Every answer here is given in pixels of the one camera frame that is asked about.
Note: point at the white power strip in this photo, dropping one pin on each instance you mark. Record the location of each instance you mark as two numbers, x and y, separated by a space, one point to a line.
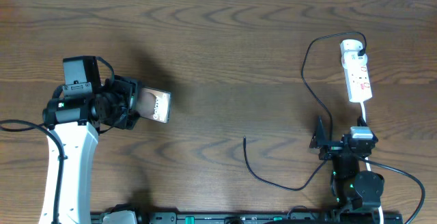
356 72

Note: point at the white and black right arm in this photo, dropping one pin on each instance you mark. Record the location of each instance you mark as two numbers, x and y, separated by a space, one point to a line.
354 188

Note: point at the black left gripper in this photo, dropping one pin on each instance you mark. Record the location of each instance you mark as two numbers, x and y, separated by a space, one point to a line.
131 102

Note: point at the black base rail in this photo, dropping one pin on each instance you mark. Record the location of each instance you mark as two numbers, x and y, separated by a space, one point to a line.
298 214

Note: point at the silver Galaxy smartphone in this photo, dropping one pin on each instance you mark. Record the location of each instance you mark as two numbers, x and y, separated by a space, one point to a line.
154 105

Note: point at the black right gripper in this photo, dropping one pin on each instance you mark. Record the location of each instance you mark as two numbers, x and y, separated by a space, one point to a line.
319 141

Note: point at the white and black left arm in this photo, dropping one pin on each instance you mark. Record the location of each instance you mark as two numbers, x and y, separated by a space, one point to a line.
72 120

